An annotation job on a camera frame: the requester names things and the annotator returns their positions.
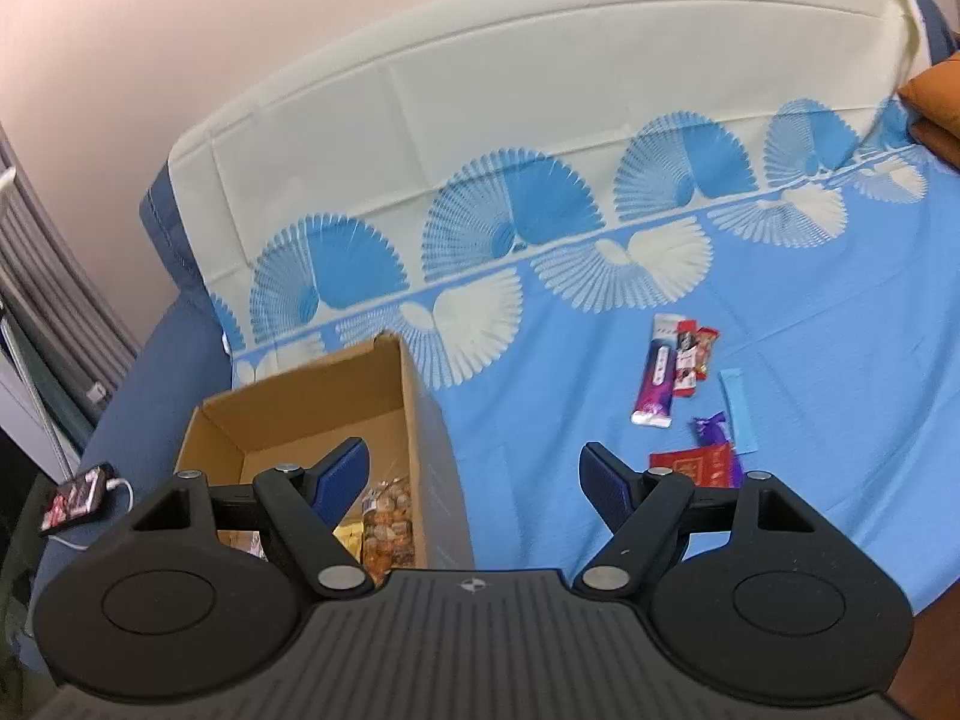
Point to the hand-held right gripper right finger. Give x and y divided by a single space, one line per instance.
607 476

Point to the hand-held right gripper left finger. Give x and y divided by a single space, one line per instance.
345 472

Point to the orange snack bag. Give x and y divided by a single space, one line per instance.
386 525

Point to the yellow snack packet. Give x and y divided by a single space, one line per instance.
349 540

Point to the cardboard box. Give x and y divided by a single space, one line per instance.
315 405

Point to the slim red snack packet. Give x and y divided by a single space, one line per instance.
684 371

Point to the red yellow candy packet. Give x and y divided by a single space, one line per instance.
705 352

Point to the flat red snack packet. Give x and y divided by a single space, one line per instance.
694 465

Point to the long purple snack packet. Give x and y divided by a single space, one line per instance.
658 379

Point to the purple candy wrapper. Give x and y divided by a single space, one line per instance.
712 431

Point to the light blue stick packet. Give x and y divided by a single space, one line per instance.
739 412

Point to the white curtain clip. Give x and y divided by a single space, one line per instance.
96 392

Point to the black smartphone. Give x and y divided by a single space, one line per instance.
75 499

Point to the fan printed blue sheet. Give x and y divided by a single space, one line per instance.
525 127

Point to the orange pillow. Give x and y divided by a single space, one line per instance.
934 112

